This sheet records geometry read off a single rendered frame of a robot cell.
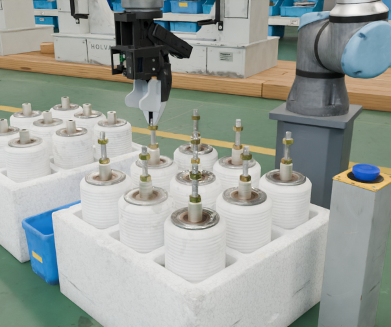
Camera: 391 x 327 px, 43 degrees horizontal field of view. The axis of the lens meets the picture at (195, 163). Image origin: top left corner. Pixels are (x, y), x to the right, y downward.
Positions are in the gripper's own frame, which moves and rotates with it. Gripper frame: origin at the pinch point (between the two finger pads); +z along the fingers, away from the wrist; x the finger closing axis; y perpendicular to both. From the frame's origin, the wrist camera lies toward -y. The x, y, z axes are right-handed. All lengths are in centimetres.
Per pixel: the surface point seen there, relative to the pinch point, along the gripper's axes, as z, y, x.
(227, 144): 34, -77, -49
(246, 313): 24.9, 8.3, 31.4
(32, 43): 21, -129, -304
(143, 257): 16.6, 17.7, 17.6
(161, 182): 12.0, 2.4, 4.4
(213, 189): 10.3, 0.7, 16.6
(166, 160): 9.1, -1.5, 1.5
